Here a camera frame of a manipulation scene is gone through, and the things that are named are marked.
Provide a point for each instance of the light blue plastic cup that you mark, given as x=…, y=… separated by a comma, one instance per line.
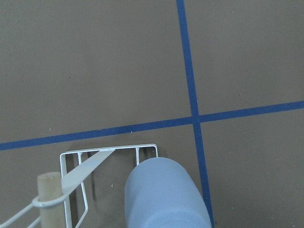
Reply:
x=159, y=193

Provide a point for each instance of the white wire cup holder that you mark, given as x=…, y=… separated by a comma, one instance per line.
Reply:
x=75, y=167

